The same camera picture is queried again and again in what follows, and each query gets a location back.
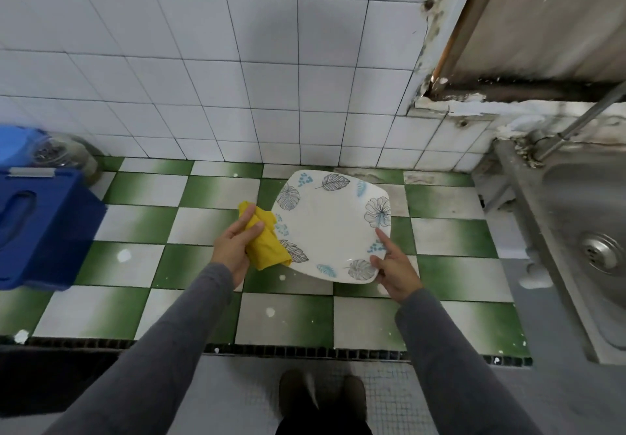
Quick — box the blue plastic box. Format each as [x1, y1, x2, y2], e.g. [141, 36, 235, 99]
[0, 168, 107, 292]

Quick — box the person's right hand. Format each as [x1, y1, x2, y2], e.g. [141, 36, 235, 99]
[370, 227, 426, 304]

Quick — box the metal faucet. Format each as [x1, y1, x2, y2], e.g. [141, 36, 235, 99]
[528, 82, 626, 167]

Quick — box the blue plastic bowl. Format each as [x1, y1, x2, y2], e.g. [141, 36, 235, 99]
[0, 125, 48, 172]

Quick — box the glass jar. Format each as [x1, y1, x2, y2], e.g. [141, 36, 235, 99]
[29, 135, 102, 187]

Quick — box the stainless steel sink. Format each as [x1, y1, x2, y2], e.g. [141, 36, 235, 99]
[494, 137, 626, 367]

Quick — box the person's left hand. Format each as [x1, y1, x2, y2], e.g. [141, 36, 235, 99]
[211, 203, 265, 289]

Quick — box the person's black shoe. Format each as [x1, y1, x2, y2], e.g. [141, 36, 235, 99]
[278, 368, 322, 426]
[337, 374, 369, 426]

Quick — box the person's right forearm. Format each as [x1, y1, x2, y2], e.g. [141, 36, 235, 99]
[396, 288, 544, 435]

